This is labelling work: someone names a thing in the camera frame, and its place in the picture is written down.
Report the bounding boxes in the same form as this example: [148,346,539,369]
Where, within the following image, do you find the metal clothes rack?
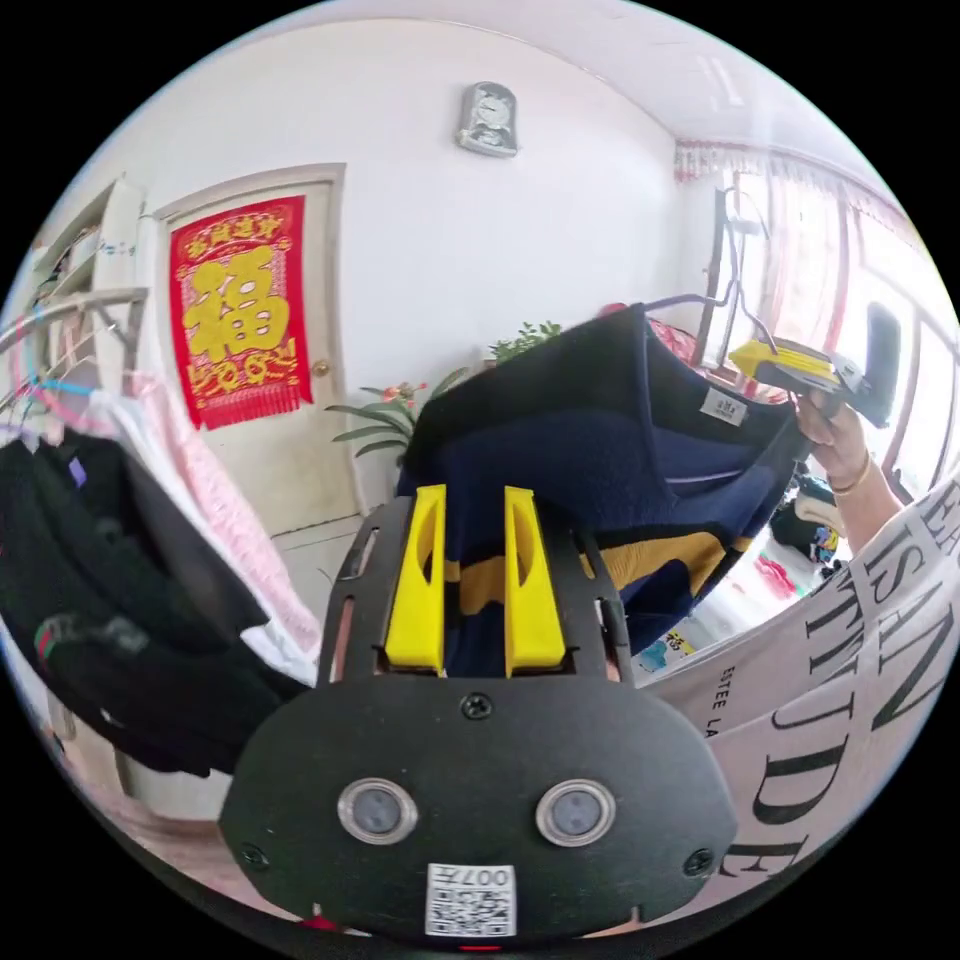
[0,287,151,444]

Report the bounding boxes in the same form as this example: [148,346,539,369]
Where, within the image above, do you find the pile of clothes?
[768,461,849,583]

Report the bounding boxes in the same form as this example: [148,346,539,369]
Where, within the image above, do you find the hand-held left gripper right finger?
[503,485,564,679]

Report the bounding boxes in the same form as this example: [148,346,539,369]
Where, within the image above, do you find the cream door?
[152,162,376,543]

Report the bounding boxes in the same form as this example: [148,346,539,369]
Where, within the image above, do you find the green leafy plant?
[485,320,565,367]

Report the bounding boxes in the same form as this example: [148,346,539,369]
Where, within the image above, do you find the person's body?
[637,461,960,905]

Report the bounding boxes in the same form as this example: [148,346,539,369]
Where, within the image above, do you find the red and gold door hanging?
[167,194,315,433]

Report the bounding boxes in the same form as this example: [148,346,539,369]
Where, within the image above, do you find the pink garment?
[123,373,325,648]

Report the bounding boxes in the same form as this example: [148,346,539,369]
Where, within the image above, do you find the black garment with striped trim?
[0,431,309,780]

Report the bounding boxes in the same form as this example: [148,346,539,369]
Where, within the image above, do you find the grey wall clock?
[454,80,520,159]

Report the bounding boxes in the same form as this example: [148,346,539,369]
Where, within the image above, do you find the person's right forearm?
[828,449,915,560]

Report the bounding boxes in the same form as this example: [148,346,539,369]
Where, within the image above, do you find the purple clothes hanger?
[643,287,783,354]

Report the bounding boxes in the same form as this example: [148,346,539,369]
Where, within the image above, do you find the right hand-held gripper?
[727,338,895,430]

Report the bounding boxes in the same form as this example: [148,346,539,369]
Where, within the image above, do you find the person's right hand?
[793,388,871,493]

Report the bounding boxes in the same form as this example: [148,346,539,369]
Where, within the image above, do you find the navy long sleeve with yellow stripe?
[395,303,808,680]

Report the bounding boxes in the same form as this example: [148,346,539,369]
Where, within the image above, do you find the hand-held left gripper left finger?
[383,484,448,671]

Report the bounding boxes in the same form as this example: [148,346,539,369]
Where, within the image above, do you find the white shelf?
[28,174,145,310]

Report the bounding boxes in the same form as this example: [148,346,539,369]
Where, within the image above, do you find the bed with printed sheet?
[629,554,815,673]

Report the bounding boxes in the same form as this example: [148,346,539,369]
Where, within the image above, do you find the window with pink curtain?
[672,137,960,500]

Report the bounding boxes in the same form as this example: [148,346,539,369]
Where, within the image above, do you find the plant with red flowers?
[324,367,470,460]

